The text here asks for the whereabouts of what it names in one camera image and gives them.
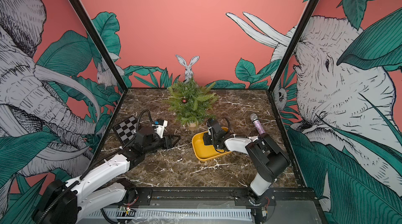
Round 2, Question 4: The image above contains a yellow plastic tray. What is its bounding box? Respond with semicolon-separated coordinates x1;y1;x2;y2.
192;130;231;162

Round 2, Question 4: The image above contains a small green christmas tree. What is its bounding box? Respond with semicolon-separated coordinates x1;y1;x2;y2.
166;78;219;130

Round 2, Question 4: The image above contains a checkerboard calibration board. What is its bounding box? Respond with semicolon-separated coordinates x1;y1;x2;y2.
113;116;138;145

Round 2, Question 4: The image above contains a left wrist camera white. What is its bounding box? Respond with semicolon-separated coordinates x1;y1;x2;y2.
153;119;168;139

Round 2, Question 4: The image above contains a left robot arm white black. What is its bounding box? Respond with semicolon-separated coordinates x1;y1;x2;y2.
31;119;181;224

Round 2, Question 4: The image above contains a purple glitter toy microphone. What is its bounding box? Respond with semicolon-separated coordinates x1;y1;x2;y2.
250;114;265;135

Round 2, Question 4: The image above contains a white slotted cable duct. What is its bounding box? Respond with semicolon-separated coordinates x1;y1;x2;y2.
104;208;254;221

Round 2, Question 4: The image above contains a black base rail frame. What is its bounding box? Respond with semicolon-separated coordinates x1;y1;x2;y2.
53;187;327;224

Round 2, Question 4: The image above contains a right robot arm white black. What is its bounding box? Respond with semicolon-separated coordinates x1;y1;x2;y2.
203;114;290;199

